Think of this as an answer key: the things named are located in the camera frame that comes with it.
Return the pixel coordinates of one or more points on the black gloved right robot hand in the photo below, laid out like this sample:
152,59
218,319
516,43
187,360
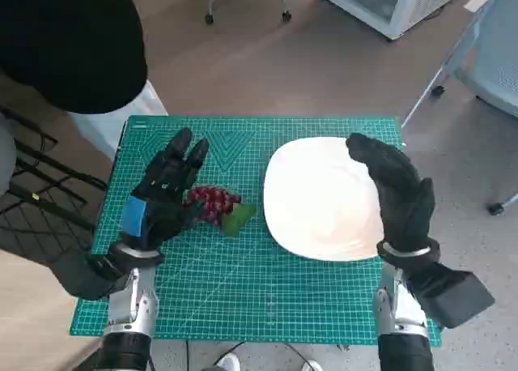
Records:
400,193

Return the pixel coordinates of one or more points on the black left robot hand blue tape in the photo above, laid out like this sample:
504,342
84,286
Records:
162,209

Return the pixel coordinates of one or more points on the red toy grapes green leaf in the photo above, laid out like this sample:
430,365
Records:
214,203

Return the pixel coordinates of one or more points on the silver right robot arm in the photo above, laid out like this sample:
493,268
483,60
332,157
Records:
400,318

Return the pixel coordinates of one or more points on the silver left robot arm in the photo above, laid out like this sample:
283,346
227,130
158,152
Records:
129,302

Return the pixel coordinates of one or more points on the white square plate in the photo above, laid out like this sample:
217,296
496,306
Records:
315,193

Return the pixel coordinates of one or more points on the green cutting mat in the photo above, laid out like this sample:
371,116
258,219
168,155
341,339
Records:
243,274

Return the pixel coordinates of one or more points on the light blue mesh chair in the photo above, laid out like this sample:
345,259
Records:
498,63

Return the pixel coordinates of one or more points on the white shoe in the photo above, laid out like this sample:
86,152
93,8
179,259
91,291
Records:
312,365
228,363

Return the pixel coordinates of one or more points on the light wooden desk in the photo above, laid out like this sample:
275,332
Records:
24,326

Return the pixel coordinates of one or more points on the white mesh cabinet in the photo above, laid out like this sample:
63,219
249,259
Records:
421,6

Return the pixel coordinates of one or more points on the person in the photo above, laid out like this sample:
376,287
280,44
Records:
60,43

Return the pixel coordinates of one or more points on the rolling chair base with casters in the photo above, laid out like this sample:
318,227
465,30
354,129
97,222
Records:
209,18

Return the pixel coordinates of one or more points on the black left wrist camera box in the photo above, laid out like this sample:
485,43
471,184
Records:
85,275

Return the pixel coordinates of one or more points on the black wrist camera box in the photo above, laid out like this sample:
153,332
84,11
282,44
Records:
453,298
85,275

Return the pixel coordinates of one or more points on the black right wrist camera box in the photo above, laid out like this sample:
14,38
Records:
453,298

